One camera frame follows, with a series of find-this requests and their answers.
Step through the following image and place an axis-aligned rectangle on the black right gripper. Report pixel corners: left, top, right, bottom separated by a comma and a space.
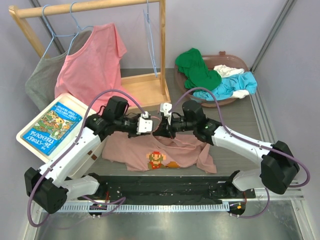
152, 113, 196, 139

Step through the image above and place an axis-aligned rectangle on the dusty pink mario t shirt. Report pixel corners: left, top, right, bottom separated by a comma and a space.
102, 132, 217, 174

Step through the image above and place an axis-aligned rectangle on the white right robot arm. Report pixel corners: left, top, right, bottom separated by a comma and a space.
154, 100, 300, 198

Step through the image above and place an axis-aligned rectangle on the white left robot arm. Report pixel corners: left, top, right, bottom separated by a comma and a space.
24, 96, 152, 215

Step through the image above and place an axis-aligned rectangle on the bright pink t shirt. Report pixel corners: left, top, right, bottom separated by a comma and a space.
54, 23, 127, 106

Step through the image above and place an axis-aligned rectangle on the green t shirt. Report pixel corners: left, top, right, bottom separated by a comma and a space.
175, 48, 222, 91

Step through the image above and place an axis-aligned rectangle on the light blue t shirt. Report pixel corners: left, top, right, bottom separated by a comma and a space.
192, 71, 258, 102

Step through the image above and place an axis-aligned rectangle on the grey t shirt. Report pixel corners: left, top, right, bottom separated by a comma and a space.
25, 30, 92, 111

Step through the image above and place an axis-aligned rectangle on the blue hanger with grey shirt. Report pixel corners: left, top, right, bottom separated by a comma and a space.
41, 4, 77, 58

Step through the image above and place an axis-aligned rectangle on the blue hanger with pink shirt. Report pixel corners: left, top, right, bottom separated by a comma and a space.
66, 1, 95, 55

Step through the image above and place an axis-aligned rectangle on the wooden clothes rack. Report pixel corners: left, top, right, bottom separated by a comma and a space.
8, 0, 171, 111

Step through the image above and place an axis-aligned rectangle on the white plastic storage box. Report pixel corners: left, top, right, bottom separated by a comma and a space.
15, 92, 106, 180

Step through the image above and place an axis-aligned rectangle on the blue treehouse book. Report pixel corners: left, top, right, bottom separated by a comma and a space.
22, 102, 83, 156

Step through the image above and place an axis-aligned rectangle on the brown oval laundry basket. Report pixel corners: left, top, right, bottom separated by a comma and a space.
174, 48, 257, 106

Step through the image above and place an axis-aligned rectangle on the white cloth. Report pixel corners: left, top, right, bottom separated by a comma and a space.
213, 64, 249, 99

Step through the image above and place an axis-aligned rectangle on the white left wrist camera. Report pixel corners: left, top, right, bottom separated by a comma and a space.
137, 111, 153, 135

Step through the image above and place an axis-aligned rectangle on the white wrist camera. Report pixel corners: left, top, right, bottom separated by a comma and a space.
137, 111, 153, 135
159, 102, 173, 125

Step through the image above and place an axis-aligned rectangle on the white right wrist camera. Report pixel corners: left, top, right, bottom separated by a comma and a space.
159, 102, 173, 125

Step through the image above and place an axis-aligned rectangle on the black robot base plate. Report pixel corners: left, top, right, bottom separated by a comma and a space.
88, 175, 256, 205

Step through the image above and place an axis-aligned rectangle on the blue empty wire hanger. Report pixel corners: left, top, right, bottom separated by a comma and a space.
143, 0, 158, 78

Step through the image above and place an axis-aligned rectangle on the white slotted cable duct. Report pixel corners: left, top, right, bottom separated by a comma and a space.
58, 201, 230, 213

